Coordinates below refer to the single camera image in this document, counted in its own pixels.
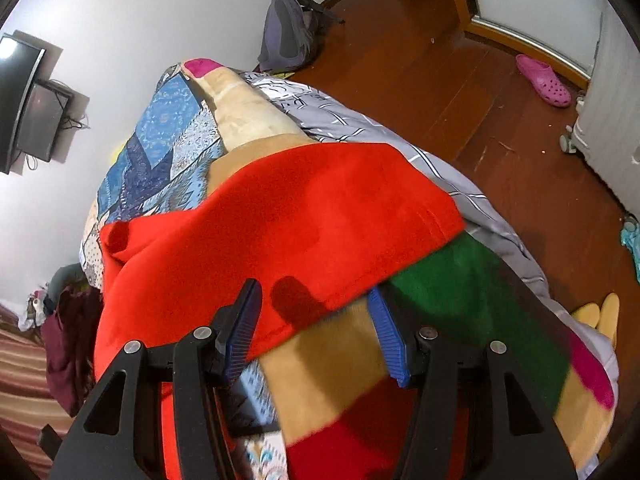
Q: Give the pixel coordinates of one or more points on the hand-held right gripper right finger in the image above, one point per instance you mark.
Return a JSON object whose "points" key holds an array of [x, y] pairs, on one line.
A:
{"points": [[387, 330]]}

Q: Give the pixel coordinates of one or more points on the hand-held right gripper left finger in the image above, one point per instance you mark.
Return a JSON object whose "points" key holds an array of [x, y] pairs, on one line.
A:
{"points": [[244, 322]]}

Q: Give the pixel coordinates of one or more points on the red garment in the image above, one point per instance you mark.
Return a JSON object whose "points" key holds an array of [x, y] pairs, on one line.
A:
{"points": [[300, 220]]}

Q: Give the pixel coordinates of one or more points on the colour block fleece blanket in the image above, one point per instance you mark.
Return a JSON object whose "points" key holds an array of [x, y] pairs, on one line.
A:
{"points": [[325, 360]]}

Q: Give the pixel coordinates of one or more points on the maroon garment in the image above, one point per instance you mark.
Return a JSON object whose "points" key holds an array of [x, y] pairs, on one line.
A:
{"points": [[70, 345]]}

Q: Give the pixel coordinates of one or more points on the yellow slipper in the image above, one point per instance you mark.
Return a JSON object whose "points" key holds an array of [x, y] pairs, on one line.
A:
{"points": [[587, 316], [610, 317]]}

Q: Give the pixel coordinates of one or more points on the yellow cloth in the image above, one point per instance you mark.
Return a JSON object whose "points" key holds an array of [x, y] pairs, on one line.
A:
{"points": [[118, 152]]}

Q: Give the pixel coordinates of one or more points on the blue patchwork quilt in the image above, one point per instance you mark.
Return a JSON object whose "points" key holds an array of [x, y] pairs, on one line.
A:
{"points": [[165, 125]]}

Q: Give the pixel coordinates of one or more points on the grey patterned duvet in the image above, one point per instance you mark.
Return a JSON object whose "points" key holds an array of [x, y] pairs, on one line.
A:
{"points": [[350, 120]]}

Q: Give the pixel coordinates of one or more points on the striped cloth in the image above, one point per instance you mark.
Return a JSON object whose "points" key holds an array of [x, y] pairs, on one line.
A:
{"points": [[25, 385]]}

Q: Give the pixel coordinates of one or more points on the teal cloth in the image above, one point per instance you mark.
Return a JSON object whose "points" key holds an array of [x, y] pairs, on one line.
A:
{"points": [[632, 245]]}

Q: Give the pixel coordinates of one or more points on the grey backpack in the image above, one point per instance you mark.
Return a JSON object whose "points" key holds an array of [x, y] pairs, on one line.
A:
{"points": [[287, 35]]}

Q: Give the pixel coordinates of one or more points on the pink clog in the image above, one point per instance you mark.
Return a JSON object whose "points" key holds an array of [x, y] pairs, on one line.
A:
{"points": [[542, 80]]}

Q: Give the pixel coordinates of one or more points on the white radiator heater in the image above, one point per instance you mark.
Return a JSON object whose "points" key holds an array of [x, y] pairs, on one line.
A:
{"points": [[610, 110]]}

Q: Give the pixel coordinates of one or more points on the black flat screen television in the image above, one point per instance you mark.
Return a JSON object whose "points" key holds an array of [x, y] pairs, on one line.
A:
{"points": [[17, 95]]}

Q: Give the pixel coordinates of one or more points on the wooden door frame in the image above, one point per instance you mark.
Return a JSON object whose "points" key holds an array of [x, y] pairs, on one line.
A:
{"points": [[520, 45]]}

